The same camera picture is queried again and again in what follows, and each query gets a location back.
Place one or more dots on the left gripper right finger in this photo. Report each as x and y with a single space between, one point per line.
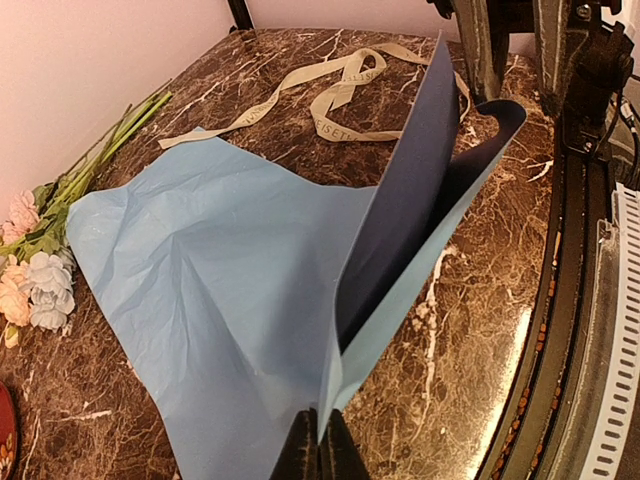
338 456

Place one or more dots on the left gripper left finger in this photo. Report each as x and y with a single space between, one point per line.
299 457

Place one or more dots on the blue wrapping paper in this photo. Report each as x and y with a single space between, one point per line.
244 294

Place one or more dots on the pink fake flower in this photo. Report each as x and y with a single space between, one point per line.
54 199

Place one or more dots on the light blue fake flower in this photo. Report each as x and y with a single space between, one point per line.
49 281

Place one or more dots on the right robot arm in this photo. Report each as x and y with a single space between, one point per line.
580 52

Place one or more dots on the red decorated plate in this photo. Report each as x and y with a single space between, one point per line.
8 434

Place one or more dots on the beige ribbon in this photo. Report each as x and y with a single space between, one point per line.
357 69

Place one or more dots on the black front rail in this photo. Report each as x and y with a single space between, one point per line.
546 427

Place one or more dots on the white cable duct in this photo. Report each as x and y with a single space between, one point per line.
622 379

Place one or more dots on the right black frame post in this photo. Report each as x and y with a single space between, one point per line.
241 15

